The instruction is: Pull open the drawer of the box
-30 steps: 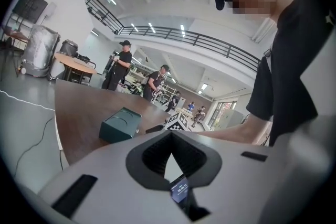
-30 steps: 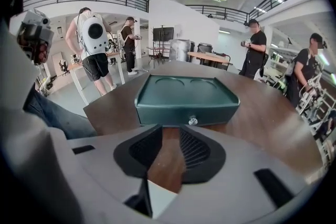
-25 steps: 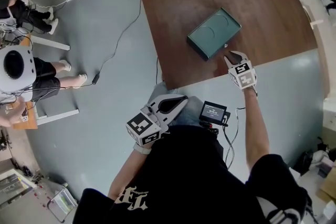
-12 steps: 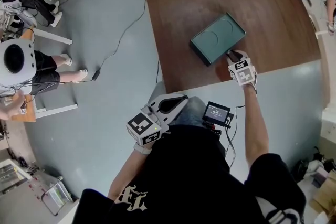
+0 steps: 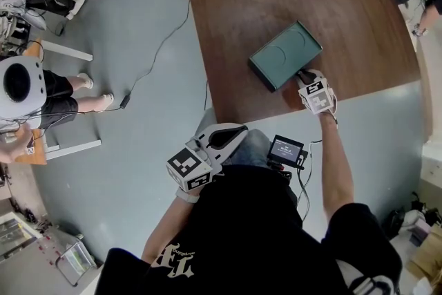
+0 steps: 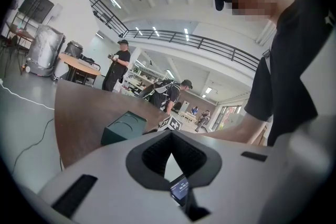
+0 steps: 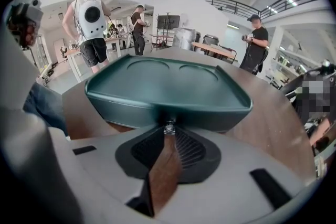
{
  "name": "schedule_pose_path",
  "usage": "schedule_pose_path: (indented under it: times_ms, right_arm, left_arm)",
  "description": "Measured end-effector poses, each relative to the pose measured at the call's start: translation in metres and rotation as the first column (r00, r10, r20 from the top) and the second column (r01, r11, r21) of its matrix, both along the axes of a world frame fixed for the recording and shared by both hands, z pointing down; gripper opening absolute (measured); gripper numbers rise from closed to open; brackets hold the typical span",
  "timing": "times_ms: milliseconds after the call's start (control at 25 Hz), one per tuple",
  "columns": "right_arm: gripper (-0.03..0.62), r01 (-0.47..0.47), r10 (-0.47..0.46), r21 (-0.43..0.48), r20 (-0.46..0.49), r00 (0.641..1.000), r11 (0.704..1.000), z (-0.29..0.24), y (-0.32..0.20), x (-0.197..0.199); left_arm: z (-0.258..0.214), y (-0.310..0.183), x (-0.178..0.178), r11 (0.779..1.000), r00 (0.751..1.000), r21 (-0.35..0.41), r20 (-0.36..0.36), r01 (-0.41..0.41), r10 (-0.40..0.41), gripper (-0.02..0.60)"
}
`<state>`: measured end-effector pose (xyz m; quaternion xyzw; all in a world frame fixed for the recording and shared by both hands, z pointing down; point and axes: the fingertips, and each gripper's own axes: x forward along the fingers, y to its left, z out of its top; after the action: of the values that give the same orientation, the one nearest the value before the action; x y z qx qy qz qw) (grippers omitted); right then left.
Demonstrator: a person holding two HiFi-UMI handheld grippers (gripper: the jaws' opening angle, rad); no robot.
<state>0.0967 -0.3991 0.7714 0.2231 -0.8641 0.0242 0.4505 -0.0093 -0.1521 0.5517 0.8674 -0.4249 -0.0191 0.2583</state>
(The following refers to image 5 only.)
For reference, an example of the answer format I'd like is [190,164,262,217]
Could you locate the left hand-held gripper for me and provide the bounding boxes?
[165,123,249,193]

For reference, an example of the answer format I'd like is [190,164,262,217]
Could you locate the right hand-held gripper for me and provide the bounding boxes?
[296,68,336,115]

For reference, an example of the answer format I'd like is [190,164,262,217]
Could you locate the teal rectangular tray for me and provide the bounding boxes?
[274,47,324,93]

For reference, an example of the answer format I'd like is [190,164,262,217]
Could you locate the dark green box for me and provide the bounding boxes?
[248,19,324,93]

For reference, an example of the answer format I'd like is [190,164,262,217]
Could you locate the person's right forearm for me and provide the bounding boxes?
[317,110,355,239]

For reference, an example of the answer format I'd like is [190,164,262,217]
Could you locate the person's left forearm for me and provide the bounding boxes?
[140,195,201,265]

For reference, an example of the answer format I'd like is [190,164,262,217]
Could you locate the person's grey trousers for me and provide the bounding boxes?
[226,129,272,169]

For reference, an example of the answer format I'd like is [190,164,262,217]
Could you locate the small black monitor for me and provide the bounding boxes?
[267,134,305,170]

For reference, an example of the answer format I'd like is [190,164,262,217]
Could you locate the white wristband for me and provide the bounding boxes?
[175,187,200,204]

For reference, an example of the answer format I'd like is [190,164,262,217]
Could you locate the person's black printed t-shirt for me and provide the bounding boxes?
[95,164,403,295]

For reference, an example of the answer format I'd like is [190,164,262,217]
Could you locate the white cabinet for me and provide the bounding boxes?
[419,141,442,191]

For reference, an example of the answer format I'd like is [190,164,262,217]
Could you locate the pile of bags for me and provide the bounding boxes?
[383,193,436,248]

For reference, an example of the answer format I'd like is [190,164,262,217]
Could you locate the clear plastic container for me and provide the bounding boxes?
[55,238,98,287]

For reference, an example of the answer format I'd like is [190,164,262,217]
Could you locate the white round headset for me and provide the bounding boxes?
[0,55,48,120]

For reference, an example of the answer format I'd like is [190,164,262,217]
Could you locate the cardboard box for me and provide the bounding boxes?
[405,224,442,287]

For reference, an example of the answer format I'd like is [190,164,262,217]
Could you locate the black monitor cables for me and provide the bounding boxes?
[289,140,324,222]

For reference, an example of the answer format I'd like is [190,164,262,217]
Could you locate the light wooden desk white frame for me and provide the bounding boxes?
[13,37,103,166]

